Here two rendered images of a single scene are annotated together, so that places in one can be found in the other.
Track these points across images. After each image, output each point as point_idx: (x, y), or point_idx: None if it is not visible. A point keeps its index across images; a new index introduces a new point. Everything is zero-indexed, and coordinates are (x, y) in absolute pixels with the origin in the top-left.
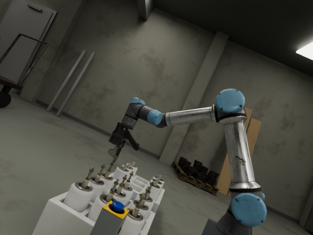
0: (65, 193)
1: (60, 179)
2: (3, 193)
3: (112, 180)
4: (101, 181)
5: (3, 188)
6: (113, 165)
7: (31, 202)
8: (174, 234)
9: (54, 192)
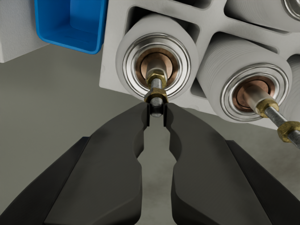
0: (260, 123)
1: (45, 131)
2: (168, 161)
3: (167, 29)
4: (247, 78)
5: (156, 166)
6: (160, 89)
7: (162, 131)
8: None
9: (102, 119)
